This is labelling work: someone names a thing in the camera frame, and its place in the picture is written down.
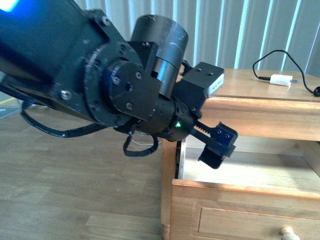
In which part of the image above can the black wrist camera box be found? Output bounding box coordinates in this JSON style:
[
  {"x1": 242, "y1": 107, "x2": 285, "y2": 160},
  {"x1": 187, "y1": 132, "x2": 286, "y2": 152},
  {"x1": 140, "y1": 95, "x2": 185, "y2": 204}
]
[{"x1": 172, "y1": 60, "x2": 225, "y2": 112}]

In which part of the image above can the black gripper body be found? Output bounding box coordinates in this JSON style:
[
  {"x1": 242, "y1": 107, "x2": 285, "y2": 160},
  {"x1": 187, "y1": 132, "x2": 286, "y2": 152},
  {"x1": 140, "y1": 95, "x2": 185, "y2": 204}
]
[{"x1": 134, "y1": 97, "x2": 202, "y2": 142}]

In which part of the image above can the wooden top drawer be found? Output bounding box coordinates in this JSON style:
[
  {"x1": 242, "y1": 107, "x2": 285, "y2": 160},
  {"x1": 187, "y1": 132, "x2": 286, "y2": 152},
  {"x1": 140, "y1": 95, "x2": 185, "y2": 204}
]
[{"x1": 169, "y1": 137, "x2": 320, "y2": 240}]

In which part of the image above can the black charger cable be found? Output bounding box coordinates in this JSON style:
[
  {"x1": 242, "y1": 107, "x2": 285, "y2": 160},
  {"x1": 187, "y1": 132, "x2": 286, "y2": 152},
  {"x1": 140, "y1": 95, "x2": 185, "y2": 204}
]
[{"x1": 252, "y1": 49, "x2": 320, "y2": 96}]

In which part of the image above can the white charger adapter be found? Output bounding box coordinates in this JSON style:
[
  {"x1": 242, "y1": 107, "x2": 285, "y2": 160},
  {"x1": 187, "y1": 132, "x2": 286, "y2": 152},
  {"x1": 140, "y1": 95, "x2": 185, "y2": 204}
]
[{"x1": 269, "y1": 74, "x2": 298, "y2": 88}]

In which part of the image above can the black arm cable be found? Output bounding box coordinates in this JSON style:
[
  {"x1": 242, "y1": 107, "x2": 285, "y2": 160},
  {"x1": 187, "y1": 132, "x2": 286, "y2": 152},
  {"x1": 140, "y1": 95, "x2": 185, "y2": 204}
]
[{"x1": 20, "y1": 99, "x2": 159, "y2": 158}]

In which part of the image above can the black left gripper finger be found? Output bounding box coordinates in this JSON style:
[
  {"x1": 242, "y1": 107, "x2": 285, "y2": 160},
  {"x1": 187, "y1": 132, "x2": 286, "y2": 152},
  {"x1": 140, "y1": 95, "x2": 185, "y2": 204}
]
[{"x1": 192, "y1": 121, "x2": 239, "y2": 169}]

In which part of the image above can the round wooden drawer knob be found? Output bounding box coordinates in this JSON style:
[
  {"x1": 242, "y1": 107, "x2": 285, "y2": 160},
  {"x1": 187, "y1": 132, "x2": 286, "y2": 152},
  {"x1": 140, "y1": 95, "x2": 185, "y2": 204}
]
[{"x1": 279, "y1": 227, "x2": 300, "y2": 240}]

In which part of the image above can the grey pleated curtain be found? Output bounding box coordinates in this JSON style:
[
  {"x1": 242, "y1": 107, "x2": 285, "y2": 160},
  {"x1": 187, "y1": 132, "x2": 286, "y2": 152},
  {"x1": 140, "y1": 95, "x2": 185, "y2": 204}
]
[{"x1": 77, "y1": 0, "x2": 320, "y2": 77}]

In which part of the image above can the wooden nightstand cabinet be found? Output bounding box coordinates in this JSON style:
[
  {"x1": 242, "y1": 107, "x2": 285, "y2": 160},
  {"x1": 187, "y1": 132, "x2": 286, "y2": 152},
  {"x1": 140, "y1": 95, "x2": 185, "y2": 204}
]
[{"x1": 161, "y1": 69, "x2": 320, "y2": 240}]

